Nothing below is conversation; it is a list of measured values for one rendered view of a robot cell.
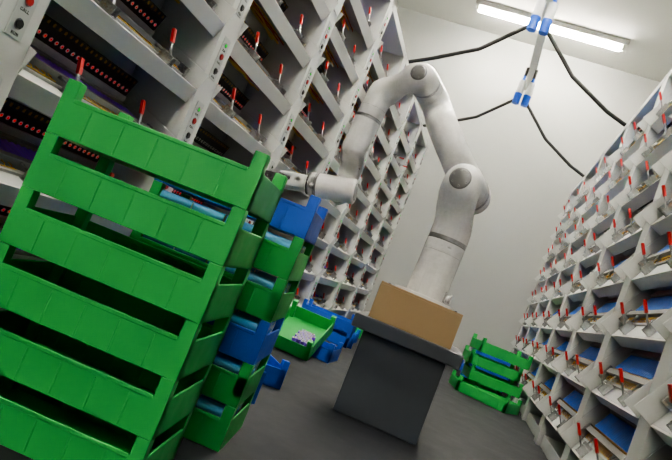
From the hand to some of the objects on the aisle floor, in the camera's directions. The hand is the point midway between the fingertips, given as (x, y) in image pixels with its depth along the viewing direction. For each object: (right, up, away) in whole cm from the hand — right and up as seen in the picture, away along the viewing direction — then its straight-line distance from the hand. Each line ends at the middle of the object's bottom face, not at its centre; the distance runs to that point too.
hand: (267, 175), depth 226 cm
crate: (-10, -49, -100) cm, 112 cm away
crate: (+8, -64, +42) cm, 77 cm away
